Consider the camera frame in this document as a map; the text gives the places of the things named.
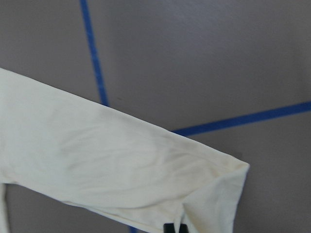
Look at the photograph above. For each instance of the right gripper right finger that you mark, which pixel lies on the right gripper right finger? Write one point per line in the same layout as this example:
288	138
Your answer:
182	229

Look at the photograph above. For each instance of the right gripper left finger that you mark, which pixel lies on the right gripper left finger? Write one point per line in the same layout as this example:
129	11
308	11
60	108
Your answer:
168	228

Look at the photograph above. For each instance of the cream long-sleeve printed shirt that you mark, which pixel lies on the cream long-sleeve printed shirt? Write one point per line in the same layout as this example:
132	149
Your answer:
84	154

